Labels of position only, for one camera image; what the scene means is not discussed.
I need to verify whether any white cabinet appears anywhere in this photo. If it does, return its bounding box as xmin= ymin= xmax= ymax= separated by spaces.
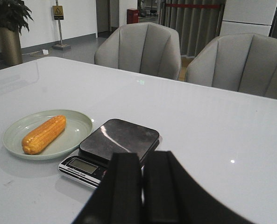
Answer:
xmin=220 ymin=0 xmax=277 ymax=36

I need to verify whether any black digital kitchen scale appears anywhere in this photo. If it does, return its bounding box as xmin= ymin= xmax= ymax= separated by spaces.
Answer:
xmin=58 ymin=119 xmax=159 ymax=188

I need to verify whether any grey upholstered chair right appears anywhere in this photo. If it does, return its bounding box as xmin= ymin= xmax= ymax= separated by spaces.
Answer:
xmin=185 ymin=33 xmax=277 ymax=99

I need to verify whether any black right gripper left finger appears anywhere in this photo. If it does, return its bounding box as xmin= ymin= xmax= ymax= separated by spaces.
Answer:
xmin=76 ymin=153 xmax=142 ymax=224

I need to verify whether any yellow caution sign stand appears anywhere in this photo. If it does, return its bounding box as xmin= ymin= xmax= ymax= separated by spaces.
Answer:
xmin=52 ymin=0 xmax=71 ymax=50

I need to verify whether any orange corn cob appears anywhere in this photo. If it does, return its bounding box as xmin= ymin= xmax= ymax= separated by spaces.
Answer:
xmin=21 ymin=115 xmax=66 ymax=155

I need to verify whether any grey upholstered chair left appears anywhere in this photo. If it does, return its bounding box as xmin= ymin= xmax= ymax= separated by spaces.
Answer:
xmin=94 ymin=22 xmax=181 ymax=80

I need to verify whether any grey upholstered chair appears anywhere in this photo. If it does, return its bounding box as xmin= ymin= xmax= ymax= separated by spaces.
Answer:
xmin=185 ymin=33 xmax=277 ymax=99
xmin=94 ymin=22 xmax=181 ymax=80

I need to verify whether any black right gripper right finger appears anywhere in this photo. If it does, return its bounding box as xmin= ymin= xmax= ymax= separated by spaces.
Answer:
xmin=144 ymin=151 xmax=250 ymax=224

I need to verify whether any red trash bin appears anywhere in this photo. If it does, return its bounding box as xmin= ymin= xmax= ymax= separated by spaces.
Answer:
xmin=127 ymin=8 xmax=139 ymax=24

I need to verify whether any pale green round plate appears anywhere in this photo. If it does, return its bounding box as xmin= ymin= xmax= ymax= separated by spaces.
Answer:
xmin=2 ymin=110 xmax=93 ymax=161

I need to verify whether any red barrier tape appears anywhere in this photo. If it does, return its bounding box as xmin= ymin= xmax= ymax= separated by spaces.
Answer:
xmin=164 ymin=3 xmax=221 ymax=9

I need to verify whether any potted green plant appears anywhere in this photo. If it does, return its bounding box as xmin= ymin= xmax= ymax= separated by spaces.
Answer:
xmin=0 ymin=0 xmax=32 ymax=66

